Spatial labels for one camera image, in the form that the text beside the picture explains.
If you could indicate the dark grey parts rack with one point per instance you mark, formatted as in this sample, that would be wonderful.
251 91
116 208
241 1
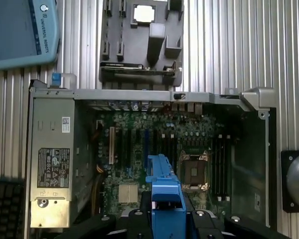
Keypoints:
137 44

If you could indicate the silver chipset heat sink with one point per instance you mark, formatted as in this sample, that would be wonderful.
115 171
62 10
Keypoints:
127 193

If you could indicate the blue expansion slot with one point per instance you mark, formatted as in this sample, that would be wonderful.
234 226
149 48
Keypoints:
146 142

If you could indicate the black graphics card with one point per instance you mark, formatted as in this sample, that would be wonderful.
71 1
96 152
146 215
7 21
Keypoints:
129 67

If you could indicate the CPU socket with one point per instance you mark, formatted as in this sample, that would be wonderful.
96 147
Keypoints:
194 171

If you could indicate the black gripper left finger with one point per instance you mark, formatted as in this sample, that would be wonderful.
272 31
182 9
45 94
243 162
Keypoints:
139 224

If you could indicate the silver CPU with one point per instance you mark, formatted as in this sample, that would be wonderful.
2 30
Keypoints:
144 13

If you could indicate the blue teach pendant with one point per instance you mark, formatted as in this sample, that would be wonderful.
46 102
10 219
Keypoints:
17 32

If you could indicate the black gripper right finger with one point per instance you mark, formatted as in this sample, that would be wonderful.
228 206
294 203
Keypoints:
204 224

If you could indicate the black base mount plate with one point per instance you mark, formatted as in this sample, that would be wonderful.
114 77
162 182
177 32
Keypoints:
285 159

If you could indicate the grey open PC case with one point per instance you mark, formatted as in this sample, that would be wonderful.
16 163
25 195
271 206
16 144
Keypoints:
144 95

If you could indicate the black RAM slot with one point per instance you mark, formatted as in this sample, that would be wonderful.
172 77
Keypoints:
164 149
227 169
219 169
172 152

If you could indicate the grey power supply unit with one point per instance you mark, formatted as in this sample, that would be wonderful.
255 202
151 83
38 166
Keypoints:
52 149

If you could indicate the blue case latch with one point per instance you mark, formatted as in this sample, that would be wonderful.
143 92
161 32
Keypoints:
56 79

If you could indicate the white expansion slot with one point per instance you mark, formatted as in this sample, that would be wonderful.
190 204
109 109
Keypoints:
111 145

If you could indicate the green motherboard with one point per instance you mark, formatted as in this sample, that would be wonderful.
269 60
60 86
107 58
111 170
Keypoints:
164 129

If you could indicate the black keyboard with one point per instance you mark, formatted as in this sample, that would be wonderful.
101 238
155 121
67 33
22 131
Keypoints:
5 211

